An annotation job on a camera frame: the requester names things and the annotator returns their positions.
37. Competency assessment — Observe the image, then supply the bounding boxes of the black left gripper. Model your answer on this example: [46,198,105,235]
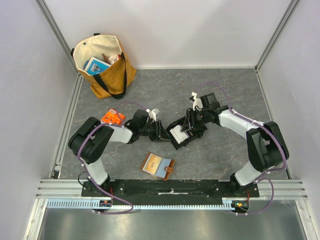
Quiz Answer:
[139,119,172,142]

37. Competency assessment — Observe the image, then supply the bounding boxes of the black card box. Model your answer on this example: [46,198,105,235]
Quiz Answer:
[166,116,208,150]

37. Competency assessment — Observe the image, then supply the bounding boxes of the tan leather card holder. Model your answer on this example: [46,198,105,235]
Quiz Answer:
[140,152,175,181]

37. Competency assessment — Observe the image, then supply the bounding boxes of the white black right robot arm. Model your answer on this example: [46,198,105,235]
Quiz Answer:
[181,92,289,197]

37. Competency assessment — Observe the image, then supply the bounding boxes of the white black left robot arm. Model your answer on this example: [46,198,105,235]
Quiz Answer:
[68,108,172,197]

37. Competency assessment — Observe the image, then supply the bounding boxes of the stack of white cards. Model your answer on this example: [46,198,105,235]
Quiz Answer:
[169,125,189,145]

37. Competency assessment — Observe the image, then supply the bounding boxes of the orange product box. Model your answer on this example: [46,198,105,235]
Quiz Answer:
[100,108,126,125]

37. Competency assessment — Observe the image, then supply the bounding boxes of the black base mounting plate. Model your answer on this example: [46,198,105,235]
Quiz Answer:
[81,178,261,201]

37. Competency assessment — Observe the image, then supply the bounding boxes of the white item in bag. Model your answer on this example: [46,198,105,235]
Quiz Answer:
[108,54,121,65]

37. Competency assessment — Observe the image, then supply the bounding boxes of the brown item in bag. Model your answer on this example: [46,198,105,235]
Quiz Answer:
[102,53,111,65]

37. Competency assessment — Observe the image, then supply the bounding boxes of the blue book in bag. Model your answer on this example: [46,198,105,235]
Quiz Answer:
[83,56,111,76]

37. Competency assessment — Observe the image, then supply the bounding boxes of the mustard yellow tote bag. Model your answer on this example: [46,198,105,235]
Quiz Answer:
[70,33,136,99]

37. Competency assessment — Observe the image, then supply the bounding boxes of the aluminium frame rail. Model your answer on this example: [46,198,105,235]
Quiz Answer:
[36,0,83,179]

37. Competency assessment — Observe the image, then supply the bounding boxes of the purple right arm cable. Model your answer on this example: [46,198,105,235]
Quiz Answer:
[197,82,288,216]

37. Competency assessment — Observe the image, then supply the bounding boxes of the white slotted cable duct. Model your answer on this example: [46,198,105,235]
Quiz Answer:
[46,198,238,211]

